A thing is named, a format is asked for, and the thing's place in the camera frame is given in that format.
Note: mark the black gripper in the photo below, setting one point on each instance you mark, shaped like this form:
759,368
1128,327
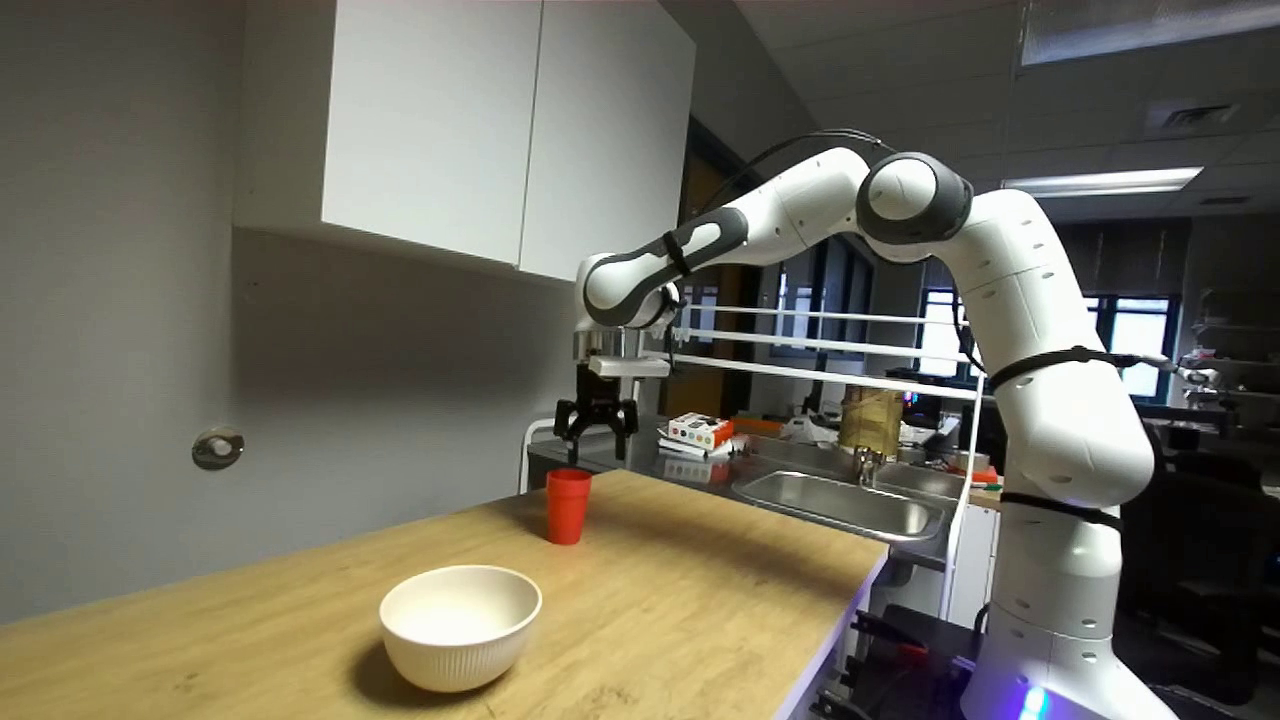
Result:
601,394

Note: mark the red plastic cup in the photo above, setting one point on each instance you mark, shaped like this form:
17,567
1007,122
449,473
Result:
564,504

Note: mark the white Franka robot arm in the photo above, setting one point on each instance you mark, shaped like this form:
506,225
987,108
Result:
1041,332

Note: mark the white ceramic bowl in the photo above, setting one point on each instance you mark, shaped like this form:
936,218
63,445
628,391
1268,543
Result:
463,626

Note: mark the white and red box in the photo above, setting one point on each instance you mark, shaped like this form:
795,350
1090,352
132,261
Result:
696,434

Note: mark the dark wooden door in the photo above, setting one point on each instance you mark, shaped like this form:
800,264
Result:
705,342

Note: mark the stainless steel sink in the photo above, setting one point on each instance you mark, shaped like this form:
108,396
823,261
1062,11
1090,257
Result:
840,504

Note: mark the brown jar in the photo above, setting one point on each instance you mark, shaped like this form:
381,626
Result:
873,418

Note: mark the black equipment under counter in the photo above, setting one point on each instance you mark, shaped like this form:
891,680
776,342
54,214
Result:
906,664

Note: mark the bright window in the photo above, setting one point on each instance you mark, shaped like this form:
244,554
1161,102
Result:
1147,342

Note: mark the long ceiling light strip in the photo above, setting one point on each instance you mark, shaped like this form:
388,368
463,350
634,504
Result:
1106,180

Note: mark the rectangular ceiling light panel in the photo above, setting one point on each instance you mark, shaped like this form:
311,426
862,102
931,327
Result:
1147,25

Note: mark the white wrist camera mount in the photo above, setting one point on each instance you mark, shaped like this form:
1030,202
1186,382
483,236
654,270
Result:
634,361

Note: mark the white wall cabinet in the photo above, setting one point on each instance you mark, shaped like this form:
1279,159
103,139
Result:
506,134

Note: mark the round metal wall fitting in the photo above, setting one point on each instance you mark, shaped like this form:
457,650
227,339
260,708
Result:
217,451

